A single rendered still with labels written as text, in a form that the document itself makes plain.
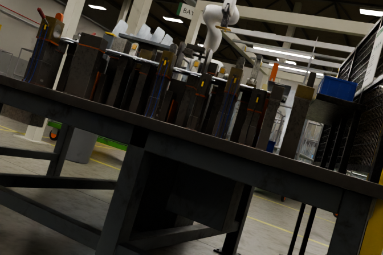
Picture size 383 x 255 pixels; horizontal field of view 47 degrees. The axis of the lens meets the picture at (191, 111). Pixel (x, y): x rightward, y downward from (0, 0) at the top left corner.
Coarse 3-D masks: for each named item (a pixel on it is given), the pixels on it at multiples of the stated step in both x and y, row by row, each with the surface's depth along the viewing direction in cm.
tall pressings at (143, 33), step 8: (120, 24) 743; (144, 24) 724; (112, 32) 730; (120, 32) 751; (144, 32) 733; (160, 32) 718; (152, 40) 704; (160, 40) 727; (168, 40) 720; (128, 80) 707; (184, 80) 681
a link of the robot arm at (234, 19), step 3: (222, 0) 270; (234, 9) 269; (237, 9) 273; (234, 12) 270; (237, 12) 271; (234, 15) 271; (237, 15) 271; (231, 18) 271; (234, 18) 272; (237, 18) 272; (231, 21) 273; (234, 21) 273; (237, 21) 274; (231, 24) 276
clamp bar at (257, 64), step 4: (256, 56) 242; (260, 56) 241; (256, 60) 245; (260, 60) 243; (256, 64) 244; (260, 64) 244; (252, 68) 243; (256, 68) 243; (252, 72) 242; (256, 72) 242; (252, 76) 243; (256, 76) 241
